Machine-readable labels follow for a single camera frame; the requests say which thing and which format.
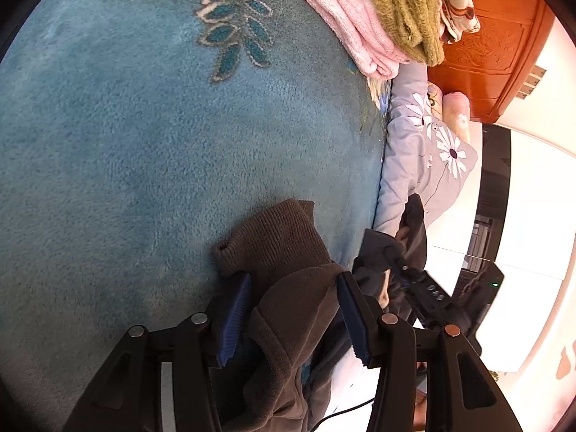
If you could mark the folded olive green knit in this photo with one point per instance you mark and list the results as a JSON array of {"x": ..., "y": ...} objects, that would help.
[{"x": 405, "y": 4}]

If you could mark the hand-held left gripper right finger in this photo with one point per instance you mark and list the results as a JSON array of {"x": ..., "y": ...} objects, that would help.
[{"x": 353, "y": 319}]

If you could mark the wooden headboard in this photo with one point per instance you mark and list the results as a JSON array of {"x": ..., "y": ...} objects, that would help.
[{"x": 495, "y": 54}]

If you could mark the pink floral pillow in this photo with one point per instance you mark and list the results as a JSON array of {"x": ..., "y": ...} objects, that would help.
[{"x": 456, "y": 108}]

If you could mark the folded pink fleece cloth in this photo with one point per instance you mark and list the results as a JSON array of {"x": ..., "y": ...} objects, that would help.
[{"x": 342, "y": 13}]

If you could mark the blue floral fleece blanket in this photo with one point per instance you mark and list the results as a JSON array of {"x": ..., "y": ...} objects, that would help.
[{"x": 135, "y": 144}]

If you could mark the folded red white printed cloth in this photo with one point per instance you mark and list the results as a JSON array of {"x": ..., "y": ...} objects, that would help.
[{"x": 456, "y": 0}]

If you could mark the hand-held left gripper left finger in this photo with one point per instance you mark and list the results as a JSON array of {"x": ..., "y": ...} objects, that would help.
[{"x": 234, "y": 319}]

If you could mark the cream patterned pillow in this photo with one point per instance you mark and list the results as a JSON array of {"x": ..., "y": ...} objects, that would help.
[{"x": 434, "y": 96}]

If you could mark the brown pants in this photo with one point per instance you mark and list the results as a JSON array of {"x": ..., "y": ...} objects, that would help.
[{"x": 288, "y": 252}]

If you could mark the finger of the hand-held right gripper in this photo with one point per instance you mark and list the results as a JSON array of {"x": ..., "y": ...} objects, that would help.
[{"x": 420, "y": 284}]

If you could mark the black glass wardrobe panel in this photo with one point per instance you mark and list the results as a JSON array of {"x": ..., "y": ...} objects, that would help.
[{"x": 492, "y": 175}]

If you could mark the grey daisy print quilt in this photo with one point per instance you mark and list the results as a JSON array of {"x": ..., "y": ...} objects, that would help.
[{"x": 414, "y": 153}]

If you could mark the wall socket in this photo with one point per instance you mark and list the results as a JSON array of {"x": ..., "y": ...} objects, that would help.
[{"x": 532, "y": 81}]

